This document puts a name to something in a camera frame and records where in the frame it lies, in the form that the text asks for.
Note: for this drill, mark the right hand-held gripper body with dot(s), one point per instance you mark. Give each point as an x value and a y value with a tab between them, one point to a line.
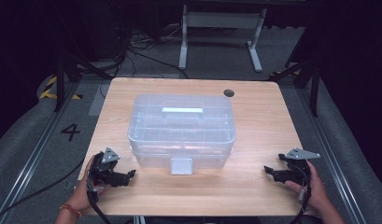
296	169

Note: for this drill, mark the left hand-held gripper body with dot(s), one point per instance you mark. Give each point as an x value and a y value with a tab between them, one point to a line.
102	169

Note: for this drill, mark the clear plastic storage box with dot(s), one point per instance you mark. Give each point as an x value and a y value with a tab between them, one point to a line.
181	130

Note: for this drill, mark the person's right hand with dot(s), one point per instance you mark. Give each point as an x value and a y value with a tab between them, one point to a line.
316	193

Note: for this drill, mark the person's left hand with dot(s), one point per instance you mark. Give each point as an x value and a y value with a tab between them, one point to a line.
82	194

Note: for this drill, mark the black metal stand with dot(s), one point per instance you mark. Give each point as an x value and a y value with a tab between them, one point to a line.
313	81
65	73

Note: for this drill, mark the dark round table grommet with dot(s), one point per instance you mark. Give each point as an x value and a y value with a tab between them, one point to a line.
229	93

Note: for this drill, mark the aluminium floor rail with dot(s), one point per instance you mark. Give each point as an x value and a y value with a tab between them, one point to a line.
33	155
328	146

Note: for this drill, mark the grey metal desk frame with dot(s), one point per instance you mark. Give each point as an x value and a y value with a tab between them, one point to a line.
223	20

